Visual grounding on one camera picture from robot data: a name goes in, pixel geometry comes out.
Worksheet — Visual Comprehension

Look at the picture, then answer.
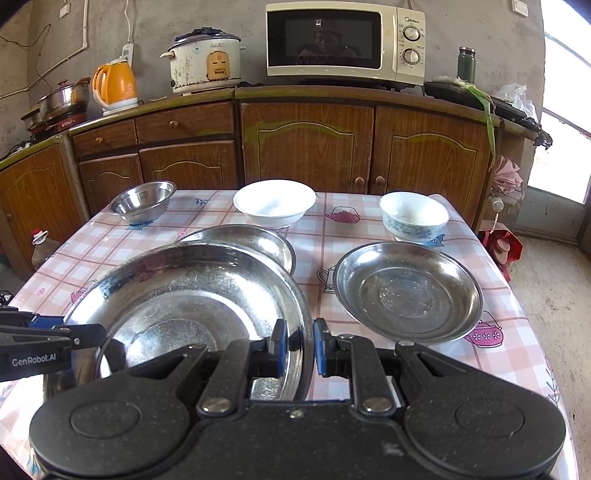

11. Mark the red bag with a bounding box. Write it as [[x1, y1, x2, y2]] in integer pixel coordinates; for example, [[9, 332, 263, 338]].
[[478, 228, 523, 282]]

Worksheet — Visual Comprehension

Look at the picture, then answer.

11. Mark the blue patterned white bowl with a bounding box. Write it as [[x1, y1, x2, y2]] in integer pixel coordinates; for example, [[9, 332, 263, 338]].
[[379, 191, 450, 244]]

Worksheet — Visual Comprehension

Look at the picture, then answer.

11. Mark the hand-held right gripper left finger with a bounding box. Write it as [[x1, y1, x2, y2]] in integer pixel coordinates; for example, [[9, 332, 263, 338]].
[[124, 318, 289, 415]]

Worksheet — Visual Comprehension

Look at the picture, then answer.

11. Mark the small steel bowl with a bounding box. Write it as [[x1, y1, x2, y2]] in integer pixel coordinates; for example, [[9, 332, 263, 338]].
[[109, 181, 177, 226]]

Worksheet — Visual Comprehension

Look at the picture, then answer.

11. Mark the cream microwave oven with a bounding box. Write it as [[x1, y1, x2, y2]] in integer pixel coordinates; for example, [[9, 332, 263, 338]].
[[265, 2, 426, 86]]

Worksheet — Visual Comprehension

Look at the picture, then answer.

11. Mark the round steel plate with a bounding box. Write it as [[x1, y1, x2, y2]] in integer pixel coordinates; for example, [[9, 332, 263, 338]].
[[332, 241, 484, 344], [178, 224, 296, 278], [44, 242, 315, 402]]

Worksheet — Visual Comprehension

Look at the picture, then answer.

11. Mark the pink cloth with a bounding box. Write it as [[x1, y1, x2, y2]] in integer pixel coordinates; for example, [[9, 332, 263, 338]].
[[489, 156, 525, 199]]

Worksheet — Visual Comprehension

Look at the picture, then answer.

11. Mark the white ceramic bowl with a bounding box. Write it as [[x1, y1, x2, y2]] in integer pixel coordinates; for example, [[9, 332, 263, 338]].
[[233, 179, 317, 229]]

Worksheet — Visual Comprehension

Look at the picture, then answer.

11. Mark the green leek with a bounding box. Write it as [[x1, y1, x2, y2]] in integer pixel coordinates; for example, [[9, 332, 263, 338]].
[[434, 74, 502, 158]]

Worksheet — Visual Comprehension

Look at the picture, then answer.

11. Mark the oil bottle with red cap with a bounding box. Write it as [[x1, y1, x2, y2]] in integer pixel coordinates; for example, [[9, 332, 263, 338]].
[[31, 229, 63, 273]]

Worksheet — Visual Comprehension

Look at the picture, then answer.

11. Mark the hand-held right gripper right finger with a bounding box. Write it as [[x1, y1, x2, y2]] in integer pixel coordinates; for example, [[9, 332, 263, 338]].
[[313, 318, 467, 415]]

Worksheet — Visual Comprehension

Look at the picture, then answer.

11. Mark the black cooktop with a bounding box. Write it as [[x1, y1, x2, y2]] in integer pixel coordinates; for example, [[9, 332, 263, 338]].
[[424, 80, 552, 144]]

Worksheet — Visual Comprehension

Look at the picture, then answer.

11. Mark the pink checked tablecloth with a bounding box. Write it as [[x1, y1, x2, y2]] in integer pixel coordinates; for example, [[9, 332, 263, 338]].
[[0, 189, 580, 480]]

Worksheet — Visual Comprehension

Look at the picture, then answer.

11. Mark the wooden corner cabinet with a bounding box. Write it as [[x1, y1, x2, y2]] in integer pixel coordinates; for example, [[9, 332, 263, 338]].
[[0, 134, 89, 278]]

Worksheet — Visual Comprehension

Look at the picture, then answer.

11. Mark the red induction cooker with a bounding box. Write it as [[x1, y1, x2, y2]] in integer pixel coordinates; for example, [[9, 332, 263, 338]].
[[28, 108, 88, 137]]

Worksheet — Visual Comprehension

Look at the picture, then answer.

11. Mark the green thermos flask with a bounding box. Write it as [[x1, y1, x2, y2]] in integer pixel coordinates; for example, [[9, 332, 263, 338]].
[[457, 46, 476, 85]]

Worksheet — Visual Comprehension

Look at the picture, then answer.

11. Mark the white wall pipe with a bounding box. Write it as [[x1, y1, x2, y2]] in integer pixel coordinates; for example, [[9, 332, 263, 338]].
[[0, 0, 90, 100]]

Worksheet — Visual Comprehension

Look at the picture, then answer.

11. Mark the glass door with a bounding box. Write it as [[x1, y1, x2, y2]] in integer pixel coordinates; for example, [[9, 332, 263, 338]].
[[515, 0, 591, 254]]

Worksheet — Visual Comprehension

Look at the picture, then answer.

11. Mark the clear plastic bag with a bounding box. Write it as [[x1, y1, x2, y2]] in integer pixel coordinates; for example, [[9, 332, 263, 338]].
[[494, 83, 539, 118]]

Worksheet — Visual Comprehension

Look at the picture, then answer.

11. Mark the white rice cooker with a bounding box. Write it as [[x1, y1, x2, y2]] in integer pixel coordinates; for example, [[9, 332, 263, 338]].
[[161, 28, 245, 95]]

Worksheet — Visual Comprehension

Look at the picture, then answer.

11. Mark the wooden two-door cabinet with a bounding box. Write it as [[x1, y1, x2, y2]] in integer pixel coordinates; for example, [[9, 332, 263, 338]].
[[235, 85, 503, 232]]

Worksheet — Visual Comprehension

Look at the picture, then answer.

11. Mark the wooden drawer cabinet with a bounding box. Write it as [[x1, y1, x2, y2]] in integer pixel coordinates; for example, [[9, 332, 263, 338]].
[[69, 88, 241, 217]]

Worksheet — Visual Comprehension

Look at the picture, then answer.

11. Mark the steel cooking pot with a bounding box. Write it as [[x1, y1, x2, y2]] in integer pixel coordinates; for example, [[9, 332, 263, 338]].
[[38, 78, 92, 121]]

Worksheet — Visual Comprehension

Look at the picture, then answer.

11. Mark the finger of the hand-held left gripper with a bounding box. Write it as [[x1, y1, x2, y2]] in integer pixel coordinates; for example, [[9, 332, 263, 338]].
[[0, 323, 108, 352], [0, 309, 64, 330]]

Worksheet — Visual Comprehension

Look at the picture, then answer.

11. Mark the orange electric kettle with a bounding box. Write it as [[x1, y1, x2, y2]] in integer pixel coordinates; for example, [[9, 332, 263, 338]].
[[91, 58, 140, 116]]

